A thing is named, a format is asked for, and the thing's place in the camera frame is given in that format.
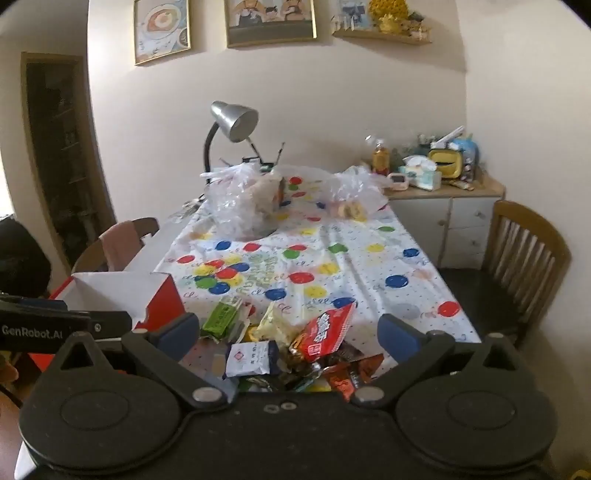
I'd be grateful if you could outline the large clear plastic bag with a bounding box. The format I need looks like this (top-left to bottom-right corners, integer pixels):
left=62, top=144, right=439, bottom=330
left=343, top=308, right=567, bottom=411
left=200, top=161, right=297, bottom=237

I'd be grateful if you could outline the cream star printed snack packet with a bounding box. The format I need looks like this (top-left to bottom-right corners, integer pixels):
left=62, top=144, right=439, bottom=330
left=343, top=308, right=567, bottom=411
left=249, top=302, right=297, bottom=345

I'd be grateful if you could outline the orange drink bottle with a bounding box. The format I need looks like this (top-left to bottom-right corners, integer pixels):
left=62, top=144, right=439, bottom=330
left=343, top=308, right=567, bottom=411
left=371, top=137, right=391, bottom=176

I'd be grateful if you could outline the black pen holder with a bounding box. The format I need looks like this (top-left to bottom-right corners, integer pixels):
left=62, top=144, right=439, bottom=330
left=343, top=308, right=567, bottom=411
left=243, top=143, right=286, bottom=174

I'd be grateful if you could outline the framed food picture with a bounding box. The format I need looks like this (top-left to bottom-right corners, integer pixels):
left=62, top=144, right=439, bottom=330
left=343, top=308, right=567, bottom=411
left=133, top=0, right=191, bottom=66

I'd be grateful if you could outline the pink cloth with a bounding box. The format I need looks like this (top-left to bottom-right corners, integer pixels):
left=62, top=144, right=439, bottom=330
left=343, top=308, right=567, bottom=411
left=99, top=221, right=156, bottom=271

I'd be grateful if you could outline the framed cartoon figures picture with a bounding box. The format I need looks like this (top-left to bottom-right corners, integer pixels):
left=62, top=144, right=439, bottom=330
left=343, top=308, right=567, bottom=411
left=224, top=0, right=318, bottom=49

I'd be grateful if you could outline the pile of assorted snack packets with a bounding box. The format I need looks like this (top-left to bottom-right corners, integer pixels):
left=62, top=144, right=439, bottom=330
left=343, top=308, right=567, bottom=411
left=245, top=344, right=387, bottom=403

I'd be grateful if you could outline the white cabinet with wooden top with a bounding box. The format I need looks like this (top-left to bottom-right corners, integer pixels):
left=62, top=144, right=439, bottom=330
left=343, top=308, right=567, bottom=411
left=385, top=176, right=507, bottom=269

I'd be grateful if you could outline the white and blue snack packet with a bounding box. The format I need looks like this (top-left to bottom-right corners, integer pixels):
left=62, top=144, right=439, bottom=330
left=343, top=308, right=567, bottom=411
left=224, top=340, right=280, bottom=380

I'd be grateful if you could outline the red and white cardboard box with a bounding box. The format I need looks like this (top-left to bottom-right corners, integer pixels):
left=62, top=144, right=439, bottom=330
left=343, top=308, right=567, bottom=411
left=28, top=226, right=202, bottom=370

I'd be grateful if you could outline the silver desk lamp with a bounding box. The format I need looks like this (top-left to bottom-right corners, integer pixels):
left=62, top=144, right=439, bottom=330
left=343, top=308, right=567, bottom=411
left=201, top=100, right=260, bottom=179

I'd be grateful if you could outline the yellow flower decoration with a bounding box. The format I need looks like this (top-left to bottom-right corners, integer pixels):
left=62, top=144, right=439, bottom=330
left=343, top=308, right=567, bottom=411
left=368, top=0, right=413, bottom=34

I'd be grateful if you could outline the yellow container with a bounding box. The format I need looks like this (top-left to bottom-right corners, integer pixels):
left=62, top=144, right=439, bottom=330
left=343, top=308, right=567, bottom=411
left=429, top=148, right=463, bottom=181

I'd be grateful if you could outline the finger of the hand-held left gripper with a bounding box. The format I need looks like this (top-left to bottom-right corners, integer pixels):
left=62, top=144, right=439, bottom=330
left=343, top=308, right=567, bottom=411
left=0, top=295, right=68, bottom=312

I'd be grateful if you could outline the wooden chair with slatted back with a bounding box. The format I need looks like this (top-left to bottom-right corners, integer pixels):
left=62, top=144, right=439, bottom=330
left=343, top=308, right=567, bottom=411
left=436, top=199, right=573, bottom=348

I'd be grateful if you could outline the balloon printed tablecloth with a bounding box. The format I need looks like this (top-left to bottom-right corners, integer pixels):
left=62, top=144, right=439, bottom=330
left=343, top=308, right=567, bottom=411
left=152, top=172, right=484, bottom=398

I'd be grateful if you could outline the red snack packet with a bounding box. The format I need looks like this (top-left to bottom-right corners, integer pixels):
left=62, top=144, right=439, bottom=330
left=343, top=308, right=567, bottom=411
left=289, top=302, right=356, bottom=363

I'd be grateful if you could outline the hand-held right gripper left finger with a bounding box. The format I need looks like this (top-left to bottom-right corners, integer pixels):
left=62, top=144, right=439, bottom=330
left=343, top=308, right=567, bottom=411
left=45, top=312, right=230, bottom=409

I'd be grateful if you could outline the wooden wall shelf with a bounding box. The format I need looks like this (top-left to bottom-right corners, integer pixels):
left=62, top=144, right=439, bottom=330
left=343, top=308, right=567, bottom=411
left=331, top=25, right=433, bottom=46

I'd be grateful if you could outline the green snack packet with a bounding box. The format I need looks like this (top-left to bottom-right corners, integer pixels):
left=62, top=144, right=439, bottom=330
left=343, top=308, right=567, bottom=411
left=200, top=295, right=246, bottom=341

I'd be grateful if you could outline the wooden chair with round back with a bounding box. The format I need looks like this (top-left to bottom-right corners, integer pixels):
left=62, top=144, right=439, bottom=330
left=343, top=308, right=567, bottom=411
left=71, top=217, right=160, bottom=274

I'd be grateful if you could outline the plastic bag with cookies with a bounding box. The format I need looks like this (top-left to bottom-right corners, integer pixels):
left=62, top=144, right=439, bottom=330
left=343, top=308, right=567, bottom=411
left=324, top=166, right=394, bottom=221

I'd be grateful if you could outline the black bag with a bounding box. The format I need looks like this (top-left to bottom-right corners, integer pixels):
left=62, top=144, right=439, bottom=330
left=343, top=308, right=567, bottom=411
left=0, top=217, right=52, bottom=299

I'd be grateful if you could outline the tissue box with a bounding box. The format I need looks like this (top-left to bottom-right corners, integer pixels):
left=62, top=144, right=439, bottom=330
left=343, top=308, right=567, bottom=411
left=398, top=164, right=442, bottom=191

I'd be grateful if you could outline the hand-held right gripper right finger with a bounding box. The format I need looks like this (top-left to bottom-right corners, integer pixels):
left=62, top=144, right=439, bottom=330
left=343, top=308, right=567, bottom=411
left=350, top=313, right=533, bottom=409

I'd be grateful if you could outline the dark wooden shelf niche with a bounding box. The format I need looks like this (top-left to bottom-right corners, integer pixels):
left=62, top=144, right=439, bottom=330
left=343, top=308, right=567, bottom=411
left=20, top=51, right=116, bottom=274

